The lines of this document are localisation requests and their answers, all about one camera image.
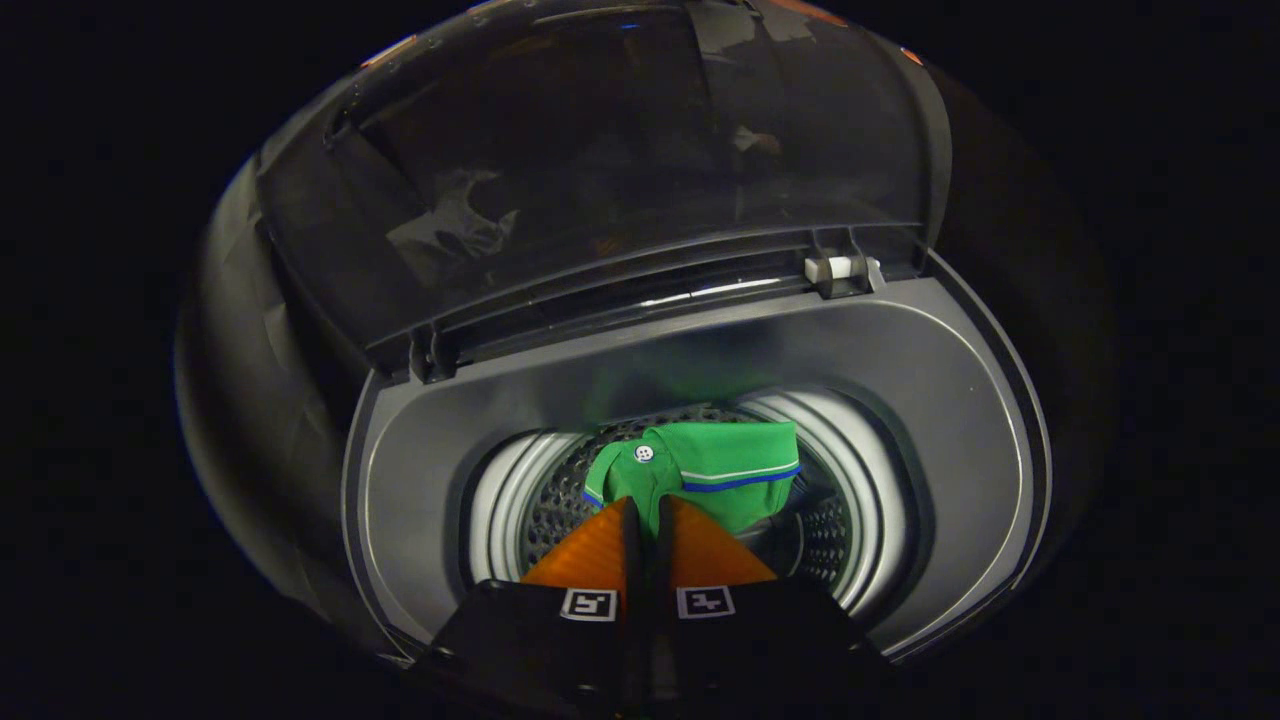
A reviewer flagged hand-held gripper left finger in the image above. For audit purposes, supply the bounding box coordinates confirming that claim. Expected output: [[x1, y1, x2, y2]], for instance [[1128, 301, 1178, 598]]
[[408, 496, 653, 720]]

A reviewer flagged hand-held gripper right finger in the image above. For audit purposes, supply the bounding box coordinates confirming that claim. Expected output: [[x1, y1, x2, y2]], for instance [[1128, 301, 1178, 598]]
[[653, 495, 889, 720]]

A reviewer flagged dark transparent washing machine lid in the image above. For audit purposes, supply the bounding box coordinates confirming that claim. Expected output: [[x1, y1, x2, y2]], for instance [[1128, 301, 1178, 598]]
[[250, 0, 953, 383]]

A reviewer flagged green polo shirt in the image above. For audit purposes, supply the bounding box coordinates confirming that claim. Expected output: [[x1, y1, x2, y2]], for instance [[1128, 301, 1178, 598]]
[[583, 420, 803, 541]]

